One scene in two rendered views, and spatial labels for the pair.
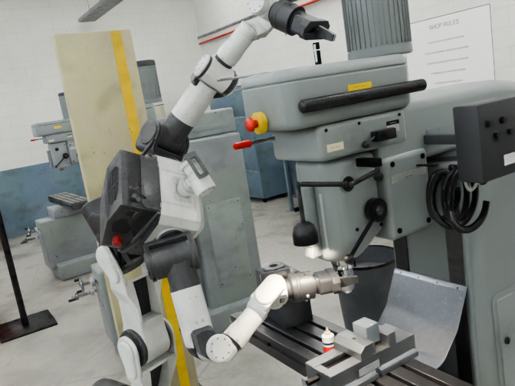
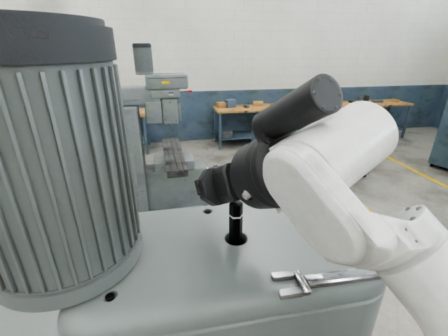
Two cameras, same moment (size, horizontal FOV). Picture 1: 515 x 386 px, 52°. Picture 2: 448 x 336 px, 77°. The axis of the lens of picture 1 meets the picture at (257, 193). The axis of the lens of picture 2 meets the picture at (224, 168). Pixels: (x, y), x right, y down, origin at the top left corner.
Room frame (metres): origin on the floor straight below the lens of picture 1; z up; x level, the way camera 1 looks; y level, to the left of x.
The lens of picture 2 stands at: (1.95, -0.12, 2.18)
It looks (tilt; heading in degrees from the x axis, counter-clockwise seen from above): 23 degrees down; 200
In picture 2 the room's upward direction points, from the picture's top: straight up
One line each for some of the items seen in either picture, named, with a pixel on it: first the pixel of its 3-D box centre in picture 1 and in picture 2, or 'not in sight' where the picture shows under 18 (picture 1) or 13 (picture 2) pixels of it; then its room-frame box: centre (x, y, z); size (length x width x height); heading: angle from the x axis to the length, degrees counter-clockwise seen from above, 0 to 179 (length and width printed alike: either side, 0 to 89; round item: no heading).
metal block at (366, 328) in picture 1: (365, 331); not in sight; (1.53, -0.27, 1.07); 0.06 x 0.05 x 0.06; 31
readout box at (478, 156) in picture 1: (492, 138); not in sight; (1.45, -0.66, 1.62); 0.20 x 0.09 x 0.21; 120
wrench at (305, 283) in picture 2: (254, 75); (360, 274); (1.61, -0.05, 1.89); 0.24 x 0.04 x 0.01; 119
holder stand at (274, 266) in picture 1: (283, 292); not in sight; (1.99, -0.04, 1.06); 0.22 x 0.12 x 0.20; 23
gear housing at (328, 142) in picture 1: (339, 135); not in sight; (1.60, -0.27, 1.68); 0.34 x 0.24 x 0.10; 120
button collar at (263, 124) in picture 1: (259, 122); not in sight; (1.47, -0.04, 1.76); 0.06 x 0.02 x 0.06; 30
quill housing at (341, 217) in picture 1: (337, 204); not in sight; (1.58, -0.24, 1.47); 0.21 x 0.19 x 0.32; 30
